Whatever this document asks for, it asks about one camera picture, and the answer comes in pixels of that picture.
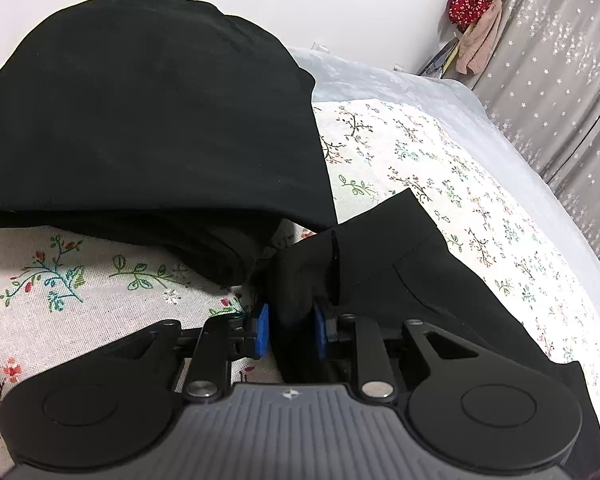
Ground grey star patterned curtain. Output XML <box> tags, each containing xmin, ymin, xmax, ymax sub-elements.
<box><xmin>472</xmin><ymin>0</ymin><xmax>600</xmax><ymax>283</ymax></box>

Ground pink hanging cloth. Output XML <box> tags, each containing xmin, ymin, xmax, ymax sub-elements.
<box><xmin>455</xmin><ymin>2</ymin><xmax>504</xmax><ymax>76</ymax></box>

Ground folded black garment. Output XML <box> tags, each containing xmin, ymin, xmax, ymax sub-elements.
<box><xmin>0</xmin><ymin>0</ymin><xmax>339</xmax><ymax>287</ymax></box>

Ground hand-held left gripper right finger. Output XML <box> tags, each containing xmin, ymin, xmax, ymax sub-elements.
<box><xmin>312</xmin><ymin>302</ymin><xmax>486</xmax><ymax>404</ymax></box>

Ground black pants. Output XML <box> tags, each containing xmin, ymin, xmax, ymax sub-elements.
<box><xmin>267</xmin><ymin>187</ymin><xmax>600</xmax><ymax>476</ymax></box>

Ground floral printed cloth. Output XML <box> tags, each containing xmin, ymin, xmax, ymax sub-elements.
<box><xmin>0</xmin><ymin>99</ymin><xmax>600</xmax><ymax>477</ymax></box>

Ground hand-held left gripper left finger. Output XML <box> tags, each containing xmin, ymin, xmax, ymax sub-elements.
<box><xmin>102</xmin><ymin>302</ymin><xmax>272</xmax><ymax>406</ymax></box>

